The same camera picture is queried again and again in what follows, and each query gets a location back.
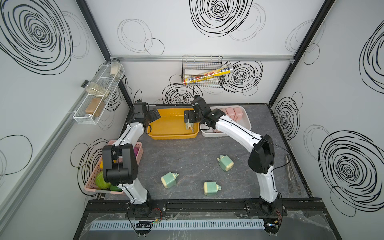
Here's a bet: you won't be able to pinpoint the green toy cabbage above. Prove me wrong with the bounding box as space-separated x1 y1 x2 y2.
95 172 112 190

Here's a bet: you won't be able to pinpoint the white wire wall shelf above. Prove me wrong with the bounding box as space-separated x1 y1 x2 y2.
73 62 125 125

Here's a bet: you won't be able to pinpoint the black wire wall basket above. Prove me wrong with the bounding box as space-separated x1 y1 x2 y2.
181 55 224 88

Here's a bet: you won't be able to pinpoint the yellow plastic tray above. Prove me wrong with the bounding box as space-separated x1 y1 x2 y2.
148 108 200 140

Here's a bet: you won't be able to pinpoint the white slotted cable duct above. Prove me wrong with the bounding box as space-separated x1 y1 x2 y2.
89 219 265 231

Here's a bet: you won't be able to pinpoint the metal tongs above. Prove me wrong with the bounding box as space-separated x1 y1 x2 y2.
285 154 302 196

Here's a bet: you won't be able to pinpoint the purple toy fruit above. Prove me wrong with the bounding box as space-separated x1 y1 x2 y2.
134 147 140 157

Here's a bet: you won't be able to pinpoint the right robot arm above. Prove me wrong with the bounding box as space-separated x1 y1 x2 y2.
185 95 283 216

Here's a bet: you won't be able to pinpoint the glass jar on shelf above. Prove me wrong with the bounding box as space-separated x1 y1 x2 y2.
110 59 121 77

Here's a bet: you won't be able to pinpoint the green sharpener round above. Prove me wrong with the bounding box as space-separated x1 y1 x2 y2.
185 122 195 133

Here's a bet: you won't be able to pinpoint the white plastic tray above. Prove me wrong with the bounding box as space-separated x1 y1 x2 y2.
202 106 252 138

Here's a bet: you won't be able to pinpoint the clear bottle on shelf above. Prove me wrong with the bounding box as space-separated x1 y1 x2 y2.
81 80 110 99

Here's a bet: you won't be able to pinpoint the yellow toothpaste box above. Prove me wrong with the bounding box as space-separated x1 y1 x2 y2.
182 66 233 86

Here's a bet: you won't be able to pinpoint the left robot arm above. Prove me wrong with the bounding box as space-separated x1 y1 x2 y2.
102 100 161 217

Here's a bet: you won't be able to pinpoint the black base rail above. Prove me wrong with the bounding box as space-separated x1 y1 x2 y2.
83 198 325 218

